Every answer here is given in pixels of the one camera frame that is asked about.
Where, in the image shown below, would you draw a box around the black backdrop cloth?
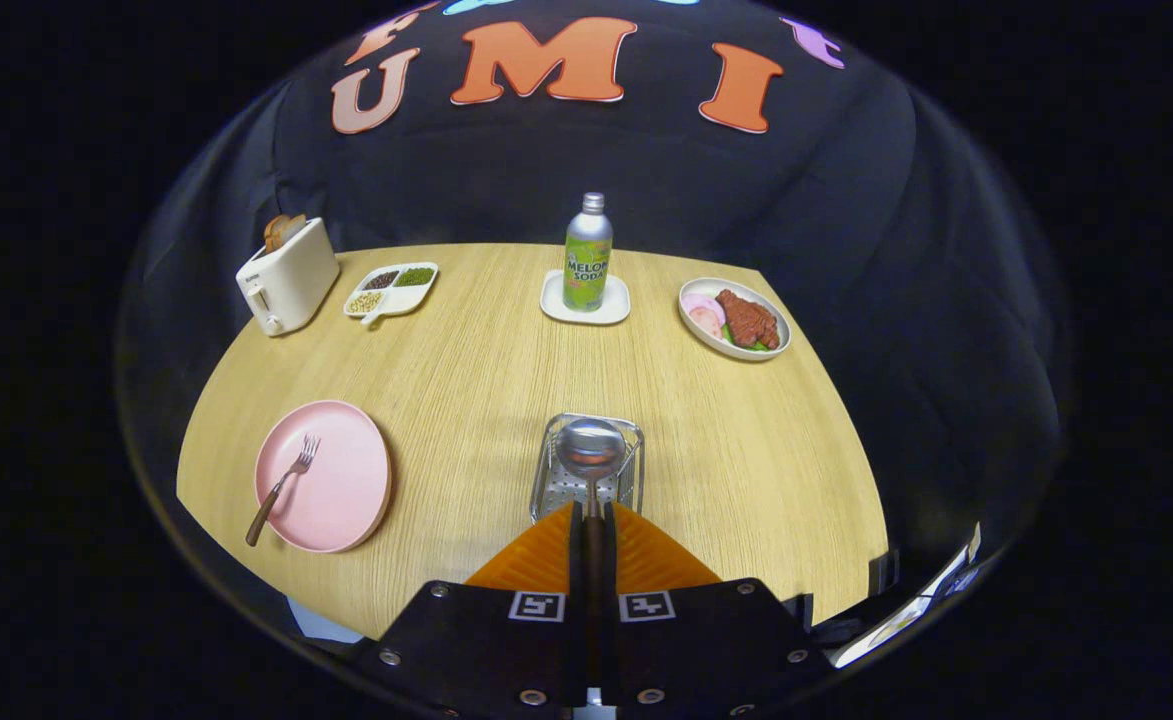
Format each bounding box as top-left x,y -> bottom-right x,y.
116,0 -> 1067,626

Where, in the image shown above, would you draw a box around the pink round plate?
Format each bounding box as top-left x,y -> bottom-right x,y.
254,400 -> 393,554

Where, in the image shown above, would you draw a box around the metal fork with wooden handle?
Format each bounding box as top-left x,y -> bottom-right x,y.
245,434 -> 322,547

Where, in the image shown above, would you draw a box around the metal spoon with wooden handle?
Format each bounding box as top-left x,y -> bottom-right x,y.
556,418 -> 629,681

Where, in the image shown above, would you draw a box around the white divided snack dish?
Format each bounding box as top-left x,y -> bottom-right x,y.
343,262 -> 440,328

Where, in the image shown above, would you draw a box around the white printed papers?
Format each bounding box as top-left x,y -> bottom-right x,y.
831,522 -> 982,669

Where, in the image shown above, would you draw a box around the white square coaster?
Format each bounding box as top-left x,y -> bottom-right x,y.
540,270 -> 632,326

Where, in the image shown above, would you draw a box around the cream white toaster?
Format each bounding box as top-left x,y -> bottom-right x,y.
235,217 -> 341,337

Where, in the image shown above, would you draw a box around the white oval plate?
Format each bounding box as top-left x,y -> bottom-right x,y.
678,277 -> 792,361

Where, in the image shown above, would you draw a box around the green soda bottle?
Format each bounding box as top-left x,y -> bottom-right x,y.
563,192 -> 614,313

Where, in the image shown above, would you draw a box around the red meat piece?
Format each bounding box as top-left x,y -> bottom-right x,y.
716,289 -> 780,350

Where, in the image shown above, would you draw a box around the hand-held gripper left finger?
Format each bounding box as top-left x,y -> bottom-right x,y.
351,500 -> 592,719

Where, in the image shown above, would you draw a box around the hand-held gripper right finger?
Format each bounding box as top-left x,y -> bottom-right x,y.
601,500 -> 839,719

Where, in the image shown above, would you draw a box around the metal wire cutlery basket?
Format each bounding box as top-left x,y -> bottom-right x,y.
529,412 -> 645,526

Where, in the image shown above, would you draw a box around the pink ham slices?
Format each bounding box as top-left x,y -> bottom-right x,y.
682,293 -> 727,338

